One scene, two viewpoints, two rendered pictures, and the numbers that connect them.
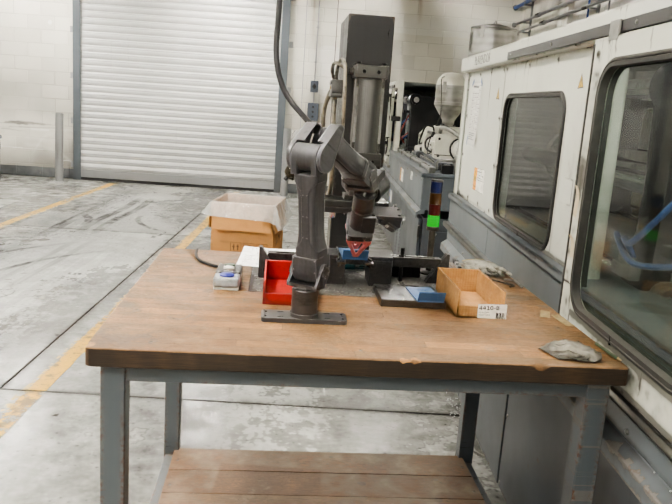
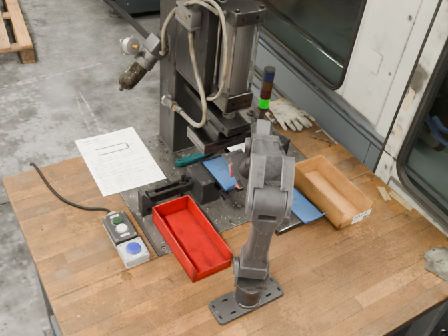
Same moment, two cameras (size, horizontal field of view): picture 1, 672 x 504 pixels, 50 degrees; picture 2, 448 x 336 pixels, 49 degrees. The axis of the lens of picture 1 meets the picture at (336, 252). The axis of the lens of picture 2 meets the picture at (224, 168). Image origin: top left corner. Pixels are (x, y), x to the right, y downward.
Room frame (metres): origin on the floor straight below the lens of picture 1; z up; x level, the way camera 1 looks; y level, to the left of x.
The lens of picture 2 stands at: (1.03, 0.54, 2.00)
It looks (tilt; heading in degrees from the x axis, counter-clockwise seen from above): 41 degrees down; 329
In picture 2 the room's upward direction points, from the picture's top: 7 degrees clockwise
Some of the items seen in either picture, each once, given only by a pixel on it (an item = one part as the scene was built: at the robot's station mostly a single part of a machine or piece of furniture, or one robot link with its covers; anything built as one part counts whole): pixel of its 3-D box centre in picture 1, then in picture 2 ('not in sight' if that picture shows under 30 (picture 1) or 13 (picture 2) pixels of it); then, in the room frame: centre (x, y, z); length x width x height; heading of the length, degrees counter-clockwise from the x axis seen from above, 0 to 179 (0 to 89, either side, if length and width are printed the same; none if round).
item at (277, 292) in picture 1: (286, 281); (190, 236); (1.86, 0.13, 0.93); 0.25 x 0.12 x 0.06; 5
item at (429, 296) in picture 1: (425, 290); (301, 203); (1.84, -0.24, 0.93); 0.15 x 0.07 x 0.03; 8
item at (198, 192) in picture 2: (355, 268); (221, 177); (2.04, -0.06, 0.94); 0.20 x 0.10 x 0.07; 95
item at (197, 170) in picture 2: (356, 254); (222, 167); (2.04, -0.06, 0.98); 0.20 x 0.10 x 0.01; 95
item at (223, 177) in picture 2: (353, 249); (225, 171); (2.00, -0.05, 1.00); 0.15 x 0.07 x 0.03; 5
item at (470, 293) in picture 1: (469, 293); (329, 191); (1.86, -0.36, 0.93); 0.25 x 0.13 x 0.08; 5
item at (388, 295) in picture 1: (408, 296); (285, 207); (1.87, -0.20, 0.91); 0.17 x 0.16 x 0.02; 95
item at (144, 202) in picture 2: (270, 261); (150, 200); (2.02, 0.19, 0.95); 0.06 x 0.03 x 0.09; 95
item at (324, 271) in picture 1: (307, 275); (250, 272); (1.64, 0.06, 1.00); 0.09 x 0.06 x 0.06; 61
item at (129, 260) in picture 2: (226, 286); (133, 255); (1.87, 0.29, 0.90); 0.07 x 0.07 x 0.06; 5
